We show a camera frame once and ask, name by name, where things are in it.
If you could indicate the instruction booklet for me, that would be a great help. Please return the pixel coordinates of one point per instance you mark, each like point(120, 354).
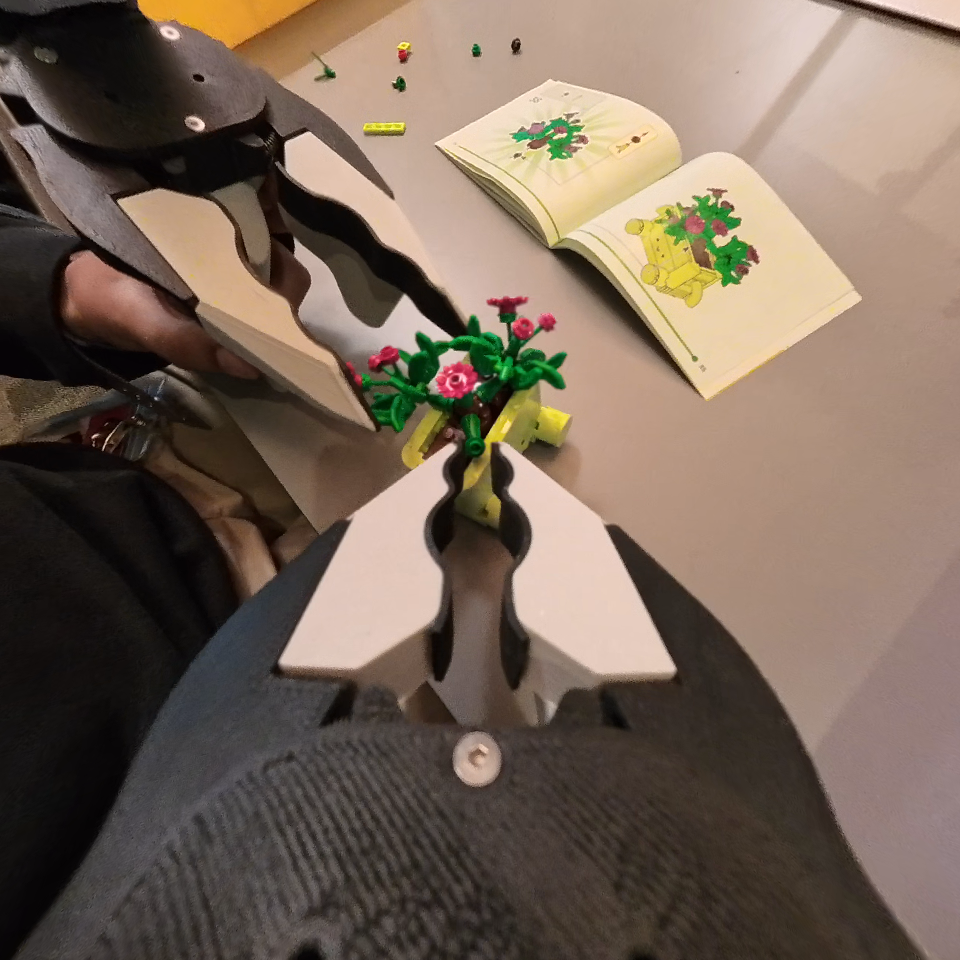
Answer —
point(750, 315)

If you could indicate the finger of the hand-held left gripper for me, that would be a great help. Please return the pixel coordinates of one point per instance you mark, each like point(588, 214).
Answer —
point(225, 285)
point(337, 187)

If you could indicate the yellow brick flower planter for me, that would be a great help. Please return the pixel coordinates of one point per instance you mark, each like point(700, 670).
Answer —
point(517, 420)

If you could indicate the person's left forearm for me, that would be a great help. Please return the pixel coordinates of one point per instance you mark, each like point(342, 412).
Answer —
point(30, 285)

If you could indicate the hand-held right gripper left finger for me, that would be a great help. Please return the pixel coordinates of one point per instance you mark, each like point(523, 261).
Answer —
point(360, 600)

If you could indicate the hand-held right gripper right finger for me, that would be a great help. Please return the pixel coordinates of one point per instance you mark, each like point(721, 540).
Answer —
point(585, 600)

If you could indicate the person's left hand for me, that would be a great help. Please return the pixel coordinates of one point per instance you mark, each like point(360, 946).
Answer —
point(127, 307)

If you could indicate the scattered small toy bricks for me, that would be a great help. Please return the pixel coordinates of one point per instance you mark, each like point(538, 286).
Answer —
point(400, 82)

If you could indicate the yellow plastic bin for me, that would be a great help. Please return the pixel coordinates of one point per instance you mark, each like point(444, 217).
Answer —
point(217, 19)

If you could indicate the clear plastic parts bag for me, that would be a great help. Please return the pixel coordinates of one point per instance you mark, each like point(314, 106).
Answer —
point(142, 420)

